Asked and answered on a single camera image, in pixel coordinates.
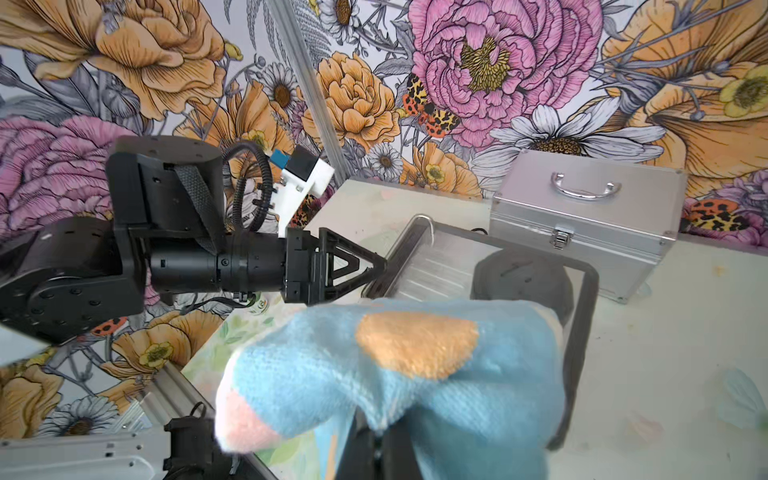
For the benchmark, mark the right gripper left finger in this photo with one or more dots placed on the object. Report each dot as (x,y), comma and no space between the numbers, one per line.
(361,455)

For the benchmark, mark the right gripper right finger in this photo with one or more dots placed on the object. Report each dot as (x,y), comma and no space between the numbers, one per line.
(399,459)

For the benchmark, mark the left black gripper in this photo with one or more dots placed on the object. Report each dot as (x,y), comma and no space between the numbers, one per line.
(314,264)

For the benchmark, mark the grey coffee machine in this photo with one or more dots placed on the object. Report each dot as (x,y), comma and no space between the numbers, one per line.
(432,261)

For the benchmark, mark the blue patterned cloth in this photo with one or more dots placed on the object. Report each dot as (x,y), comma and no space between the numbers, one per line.
(478,383)

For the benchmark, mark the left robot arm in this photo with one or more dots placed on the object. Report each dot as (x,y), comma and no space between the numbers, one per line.
(188,218)

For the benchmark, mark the silver aluminium case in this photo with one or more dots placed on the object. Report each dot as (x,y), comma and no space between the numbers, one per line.
(619,217)

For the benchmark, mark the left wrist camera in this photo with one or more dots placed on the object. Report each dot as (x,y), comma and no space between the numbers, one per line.
(302,173)

